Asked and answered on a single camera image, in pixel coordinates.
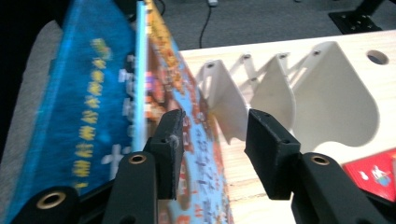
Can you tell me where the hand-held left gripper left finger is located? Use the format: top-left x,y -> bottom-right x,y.
144,108 -> 187,201

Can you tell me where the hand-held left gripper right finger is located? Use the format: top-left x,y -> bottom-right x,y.
244,108 -> 302,201

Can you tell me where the light blue animal picture book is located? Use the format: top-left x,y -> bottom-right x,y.
132,0 -> 235,224

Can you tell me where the white plastic book rack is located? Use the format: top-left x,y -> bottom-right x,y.
195,40 -> 382,154

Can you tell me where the red picture book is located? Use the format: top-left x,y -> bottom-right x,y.
341,147 -> 396,203

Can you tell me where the dark blue monster picture book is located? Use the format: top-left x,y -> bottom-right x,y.
0,0 -> 148,224

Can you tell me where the black floor cable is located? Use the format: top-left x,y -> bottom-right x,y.
198,4 -> 216,49

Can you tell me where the black floor base plate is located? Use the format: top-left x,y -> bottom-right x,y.
327,0 -> 396,35

